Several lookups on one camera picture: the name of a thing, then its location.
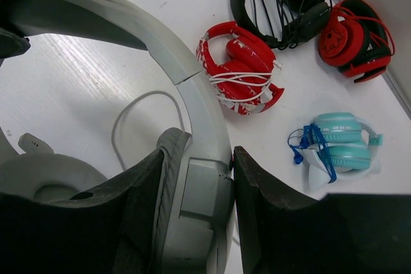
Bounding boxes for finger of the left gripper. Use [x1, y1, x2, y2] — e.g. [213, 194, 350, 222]
[1, 0, 31, 62]

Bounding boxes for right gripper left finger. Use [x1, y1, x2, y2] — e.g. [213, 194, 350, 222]
[1, 150, 164, 273]

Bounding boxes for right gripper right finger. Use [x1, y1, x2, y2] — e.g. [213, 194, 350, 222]
[233, 146, 410, 273]

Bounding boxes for white grey headphones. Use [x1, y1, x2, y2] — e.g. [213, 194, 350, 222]
[1, 0, 234, 273]

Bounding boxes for red white headphones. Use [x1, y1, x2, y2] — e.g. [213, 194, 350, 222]
[196, 21, 284, 116]

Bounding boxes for red black headphones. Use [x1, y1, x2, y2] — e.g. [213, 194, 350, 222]
[318, 0, 396, 83]

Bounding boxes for teal headphones blue cable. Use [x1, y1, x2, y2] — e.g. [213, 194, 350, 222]
[287, 112, 385, 198]

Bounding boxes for black headset with cable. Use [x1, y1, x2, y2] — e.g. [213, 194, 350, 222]
[230, 0, 332, 49]

